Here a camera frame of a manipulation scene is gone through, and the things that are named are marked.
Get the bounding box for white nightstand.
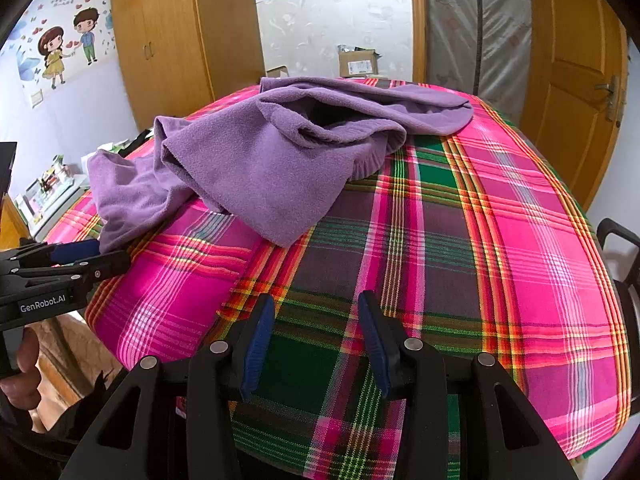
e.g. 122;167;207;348
17;180;93;233

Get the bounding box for brown cardboard box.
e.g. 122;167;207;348
337;46;379;79

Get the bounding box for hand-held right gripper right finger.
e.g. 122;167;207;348
357;290;583;480

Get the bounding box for cluster of small bottles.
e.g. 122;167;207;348
27;155;76;196

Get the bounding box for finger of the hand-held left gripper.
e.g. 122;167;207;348
15;250;132;288
10;238;101;267

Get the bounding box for metal door handle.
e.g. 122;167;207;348
597;75;623;121

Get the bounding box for person's left hand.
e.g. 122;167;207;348
0;327;43;411

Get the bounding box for plastic-wrapped mattress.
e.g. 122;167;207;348
424;0;533;98

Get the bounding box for cartoon couple wall sticker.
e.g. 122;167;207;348
0;0;121;91

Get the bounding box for wooden wardrobe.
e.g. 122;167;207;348
109;0;266;131

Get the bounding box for purple fleece pants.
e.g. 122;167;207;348
87;76;475;248

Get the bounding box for wooden door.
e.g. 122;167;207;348
520;0;630;211

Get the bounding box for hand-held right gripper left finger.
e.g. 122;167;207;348
65;294;277;480

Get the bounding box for black cloth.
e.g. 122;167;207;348
119;129;153;157

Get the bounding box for pink green plaid bed sheet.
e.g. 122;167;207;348
42;78;632;480

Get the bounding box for wooden door frame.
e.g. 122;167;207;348
409;0;429;83

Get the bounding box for black chair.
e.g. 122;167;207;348
595;217;640;411

